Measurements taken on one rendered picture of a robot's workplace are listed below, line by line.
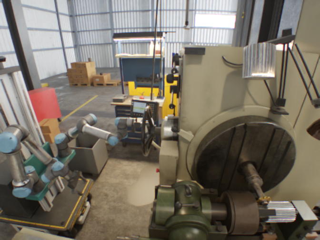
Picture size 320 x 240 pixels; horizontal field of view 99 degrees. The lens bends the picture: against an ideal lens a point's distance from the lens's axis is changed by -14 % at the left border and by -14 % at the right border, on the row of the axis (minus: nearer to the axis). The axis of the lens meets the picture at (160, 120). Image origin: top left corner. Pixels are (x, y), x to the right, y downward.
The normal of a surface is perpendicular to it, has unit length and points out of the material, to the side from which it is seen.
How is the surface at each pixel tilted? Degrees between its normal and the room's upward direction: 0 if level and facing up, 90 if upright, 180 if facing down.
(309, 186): 90
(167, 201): 17
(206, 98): 90
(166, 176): 90
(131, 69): 90
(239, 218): 47
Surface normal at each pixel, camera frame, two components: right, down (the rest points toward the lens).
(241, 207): -0.04, -0.63
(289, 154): -0.10, 0.44
